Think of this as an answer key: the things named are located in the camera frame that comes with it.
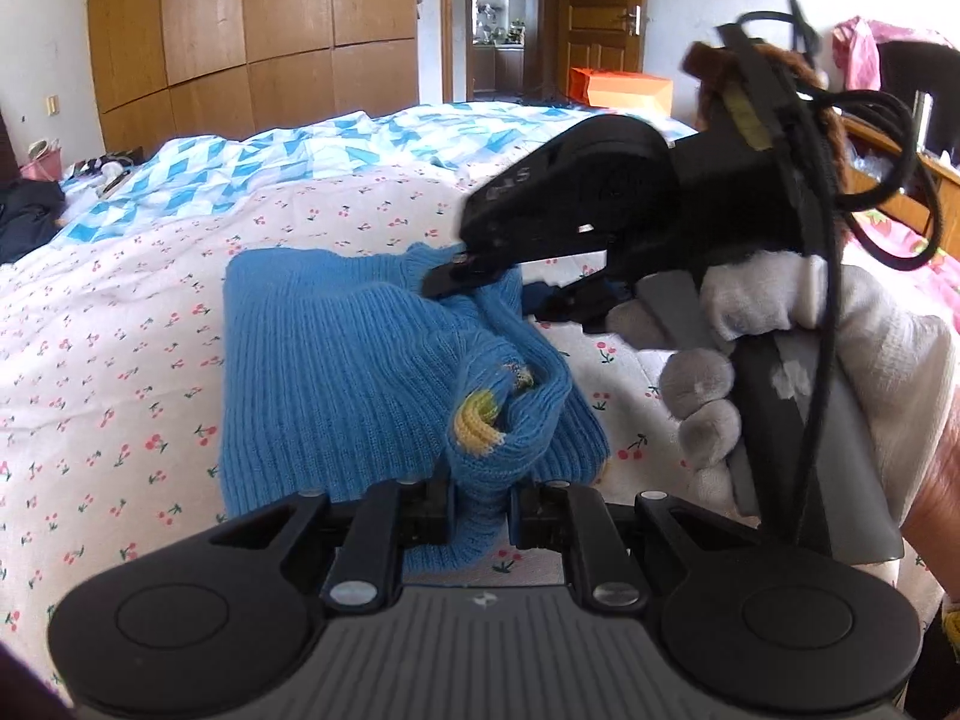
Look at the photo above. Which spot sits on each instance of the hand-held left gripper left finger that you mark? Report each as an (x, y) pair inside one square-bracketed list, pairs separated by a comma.
[(439, 506)]

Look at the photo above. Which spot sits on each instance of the pink hanging cloth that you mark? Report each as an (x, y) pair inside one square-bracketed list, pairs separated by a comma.
[(859, 52)]

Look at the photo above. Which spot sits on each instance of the person's right hand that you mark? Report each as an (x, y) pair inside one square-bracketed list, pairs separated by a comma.
[(892, 367)]

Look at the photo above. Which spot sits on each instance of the wooden desk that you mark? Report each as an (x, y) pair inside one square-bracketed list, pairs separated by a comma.
[(945, 180)]

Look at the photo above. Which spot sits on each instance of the person's right forearm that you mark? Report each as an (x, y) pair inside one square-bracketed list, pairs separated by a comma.
[(934, 502)]

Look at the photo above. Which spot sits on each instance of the black chair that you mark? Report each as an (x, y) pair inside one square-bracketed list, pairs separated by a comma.
[(919, 75)]

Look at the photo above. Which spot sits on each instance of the wooden wardrobe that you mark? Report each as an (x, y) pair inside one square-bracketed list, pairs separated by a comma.
[(247, 22)]

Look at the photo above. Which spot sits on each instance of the pink basket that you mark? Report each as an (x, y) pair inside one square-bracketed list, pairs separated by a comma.
[(41, 163)]

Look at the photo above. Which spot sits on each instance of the dark navy jacket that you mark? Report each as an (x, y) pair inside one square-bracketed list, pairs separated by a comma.
[(26, 217)]

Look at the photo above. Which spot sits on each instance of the wooden door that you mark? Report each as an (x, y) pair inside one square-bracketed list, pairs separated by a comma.
[(600, 7)]

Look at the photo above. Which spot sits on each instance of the white crumpled cloth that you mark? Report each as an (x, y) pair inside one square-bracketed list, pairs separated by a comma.
[(112, 178)]

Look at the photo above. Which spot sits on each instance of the blue yellow striped knit sweater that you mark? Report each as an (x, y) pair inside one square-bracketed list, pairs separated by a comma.
[(337, 375)]

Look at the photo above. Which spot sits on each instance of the blue white checked quilt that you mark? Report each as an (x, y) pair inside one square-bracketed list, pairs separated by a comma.
[(262, 157)]

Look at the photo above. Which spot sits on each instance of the pink strawberry print cloth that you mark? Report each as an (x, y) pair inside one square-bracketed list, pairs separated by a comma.
[(900, 236)]

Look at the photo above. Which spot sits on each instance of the cherry print white bedsheet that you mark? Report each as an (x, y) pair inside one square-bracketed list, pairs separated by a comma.
[(112, 360)]

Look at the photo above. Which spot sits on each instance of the orange box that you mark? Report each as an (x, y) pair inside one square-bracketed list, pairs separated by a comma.
[(622, 94)]

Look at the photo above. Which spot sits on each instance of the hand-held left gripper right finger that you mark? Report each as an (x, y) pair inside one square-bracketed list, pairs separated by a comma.
[(529, 514)]

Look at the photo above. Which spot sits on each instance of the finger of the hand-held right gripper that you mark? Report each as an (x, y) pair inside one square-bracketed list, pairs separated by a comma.
[(450, 280), (577, 304)]

